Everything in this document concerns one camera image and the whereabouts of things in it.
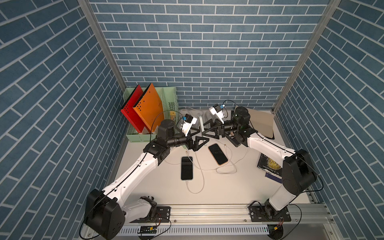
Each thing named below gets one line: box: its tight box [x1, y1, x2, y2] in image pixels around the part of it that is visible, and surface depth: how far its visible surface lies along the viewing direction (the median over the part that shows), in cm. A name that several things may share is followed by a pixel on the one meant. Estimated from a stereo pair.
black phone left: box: [181, 156, 193, 180], surface depth 89 cm
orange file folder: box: [132, 82, 165, 132], surface depth 88 cm
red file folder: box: [120, 84, 147, 133], surface depth 85 cm
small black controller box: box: [137, 225, 157, 234], surface depth 73 cm
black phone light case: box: [197, 113, 205, 137], surface depth 65 cm
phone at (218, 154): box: [208, 143, 228, 166], surface depth 98 cm
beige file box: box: [247, 107, 275, 139], surface depth 118 cm
